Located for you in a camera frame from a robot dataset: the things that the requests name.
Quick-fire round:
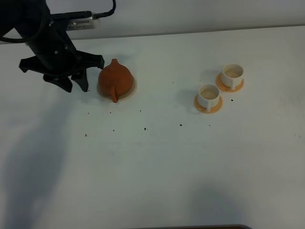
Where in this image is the near white teacup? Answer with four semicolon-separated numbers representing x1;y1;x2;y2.
197;84;220;113

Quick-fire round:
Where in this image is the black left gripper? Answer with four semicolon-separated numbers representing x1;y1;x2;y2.
19;18;104;93

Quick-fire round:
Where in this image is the brown clay teapot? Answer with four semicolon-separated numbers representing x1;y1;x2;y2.
98;59;134;103

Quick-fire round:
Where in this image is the far white teacup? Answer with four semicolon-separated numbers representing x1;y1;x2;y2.
221;64;244;91

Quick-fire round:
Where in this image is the black braided camera cable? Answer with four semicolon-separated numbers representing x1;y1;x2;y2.
91;0;117;19

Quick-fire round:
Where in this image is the near orange coaster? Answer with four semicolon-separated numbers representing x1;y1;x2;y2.
194;95;223;114

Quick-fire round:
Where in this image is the orange coaster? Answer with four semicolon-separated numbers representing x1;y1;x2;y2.
215;73;244;93
194;95;223;114

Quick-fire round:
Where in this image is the far orange coaster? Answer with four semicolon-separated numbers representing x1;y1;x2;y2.
215;73;244;93

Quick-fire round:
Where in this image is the beige round teapot saucer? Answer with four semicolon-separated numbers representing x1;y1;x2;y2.
96;78;137;102

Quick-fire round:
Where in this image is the white teacup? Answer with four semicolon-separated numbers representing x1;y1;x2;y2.
221;64;244;91
197;84;220;113

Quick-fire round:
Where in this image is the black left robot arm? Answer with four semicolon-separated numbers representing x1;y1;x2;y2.
0;0;104;93

